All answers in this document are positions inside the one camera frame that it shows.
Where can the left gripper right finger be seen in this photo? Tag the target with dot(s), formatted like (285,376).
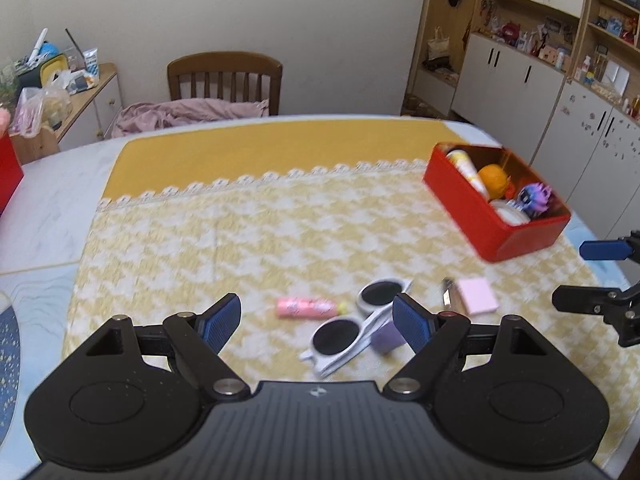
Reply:
(435,339)

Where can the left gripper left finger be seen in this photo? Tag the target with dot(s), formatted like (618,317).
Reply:
(197,340)

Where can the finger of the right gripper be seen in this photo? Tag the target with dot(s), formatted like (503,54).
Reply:
(618,308)
(624,248)

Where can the silver nail clipper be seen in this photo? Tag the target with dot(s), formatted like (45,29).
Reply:
(449,295)

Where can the purple small cup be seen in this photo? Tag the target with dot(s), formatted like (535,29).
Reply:
(386,339)

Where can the pink sticky note pad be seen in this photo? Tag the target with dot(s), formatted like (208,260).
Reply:
(477,296)

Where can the white sunglasses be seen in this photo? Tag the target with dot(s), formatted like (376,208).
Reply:
(337,341)

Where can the purple round toy figure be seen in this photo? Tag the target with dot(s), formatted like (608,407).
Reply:
(534,199)

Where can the pink tube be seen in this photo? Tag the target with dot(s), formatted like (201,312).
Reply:
(309,309)

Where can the red metal tin box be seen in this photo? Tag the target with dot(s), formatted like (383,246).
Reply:
(493,240)

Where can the orange fruit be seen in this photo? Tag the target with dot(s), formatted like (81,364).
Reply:
(497,182)

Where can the yellow white cylinder bottle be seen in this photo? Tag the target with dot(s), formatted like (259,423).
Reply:
(463,163)

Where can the round tin lid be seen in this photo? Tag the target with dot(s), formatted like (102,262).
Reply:
(510,212)

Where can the yellow patterned tablecloth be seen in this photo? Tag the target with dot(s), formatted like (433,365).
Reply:
(316,209)

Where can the pink cloth on chair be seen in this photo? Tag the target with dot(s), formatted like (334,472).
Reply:
(146,117)

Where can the red storage box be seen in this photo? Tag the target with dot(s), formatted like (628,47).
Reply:
(11,172)

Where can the white side cabinet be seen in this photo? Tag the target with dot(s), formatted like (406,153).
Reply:
(91,120)

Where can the wooden chair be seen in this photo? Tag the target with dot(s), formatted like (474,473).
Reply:
(234,76)

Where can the clear plastic bag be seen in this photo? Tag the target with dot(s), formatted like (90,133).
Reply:
(37,107)

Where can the blue yellow toy box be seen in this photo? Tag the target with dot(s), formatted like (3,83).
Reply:
(29,75)

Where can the white wall cabinet unit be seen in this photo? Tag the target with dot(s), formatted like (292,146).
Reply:
(554,81)

